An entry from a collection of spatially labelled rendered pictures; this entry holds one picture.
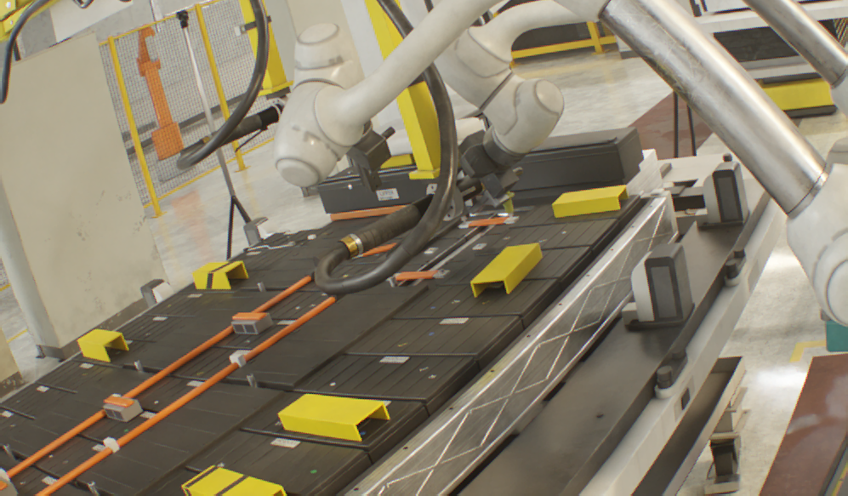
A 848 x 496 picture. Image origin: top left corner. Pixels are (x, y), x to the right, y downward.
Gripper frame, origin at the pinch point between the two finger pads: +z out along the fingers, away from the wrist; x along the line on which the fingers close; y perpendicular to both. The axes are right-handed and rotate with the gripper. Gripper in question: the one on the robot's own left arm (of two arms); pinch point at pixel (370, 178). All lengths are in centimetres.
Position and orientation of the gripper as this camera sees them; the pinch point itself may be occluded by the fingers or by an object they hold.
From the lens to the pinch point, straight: 183.7
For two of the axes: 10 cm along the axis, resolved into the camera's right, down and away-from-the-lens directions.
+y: 7.2, -6.3, 3.1
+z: 2.1, 6.2, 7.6
